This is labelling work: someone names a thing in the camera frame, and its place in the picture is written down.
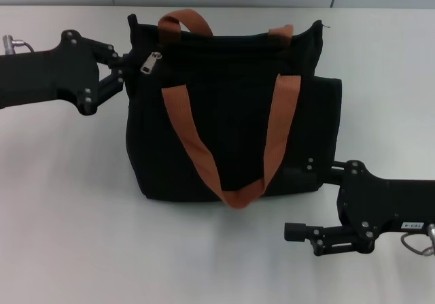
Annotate left gripper connector cable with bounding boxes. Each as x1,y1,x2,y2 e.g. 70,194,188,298
2,35,37,54

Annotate silver zipper pull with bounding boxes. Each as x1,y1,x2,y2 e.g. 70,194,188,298
140,51,163,75

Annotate gripper connector cable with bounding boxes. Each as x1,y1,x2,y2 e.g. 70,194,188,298
400,224,435,250
2,35,37,54

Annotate black food bag orange straps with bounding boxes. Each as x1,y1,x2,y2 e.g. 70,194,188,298
124,8,343,209

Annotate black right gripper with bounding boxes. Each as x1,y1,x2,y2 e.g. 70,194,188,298
284,157,435,258

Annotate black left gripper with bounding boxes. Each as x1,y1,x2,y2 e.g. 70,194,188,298
0,29,132,117

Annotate right gripper connector cable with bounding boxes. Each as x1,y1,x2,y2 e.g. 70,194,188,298
400,224,435,250

